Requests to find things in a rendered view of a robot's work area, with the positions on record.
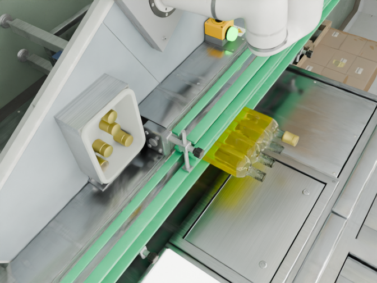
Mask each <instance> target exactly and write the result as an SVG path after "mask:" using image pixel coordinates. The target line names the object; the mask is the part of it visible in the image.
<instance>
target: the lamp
mask: <svg viewBox="0 0 377 283"><path fill-rule="evenodd" d="M237 35H238V30H237V29H236V28H234V27H233V26H229V27H228V28H227V30H226V33H225V39H226V40H230V41H234V40H235V39H236V38H237Z"/></svg>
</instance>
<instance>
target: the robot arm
mask: <svg viewBox="0 0 377 283"><path fill-rule="evenodd" d="M154 3H155V5H156V7H157V8H158V9H159V10H160V11H162V12H169V11H171V10H172V9H174V8H176V9H179V10H183V11H187V12H191V13H195V14H198V15H202V16H206V17H210V18H213V19H217V20H222V21H231V20H234V19H237V18H243V19H244V22H245V32H246V43H247V46H248V48H249V50H250V52H251V53H253V54H254V55H256V56H260V57H267V56H272V55H274V54H277V53H279V52H281V51H282V50H284V49H286V48H287V47H289V46H290V45H292V44H293V43H295V42H297V41H298V40H300V39H301V38H303V37H304V36H306V35H307V34H309V33H310V32H312V31H313V30H314V29H315V28H316V26H317V25H318V23H319V21H320V19H321V14H322V10H323V3H324V0H154Z"/></svg>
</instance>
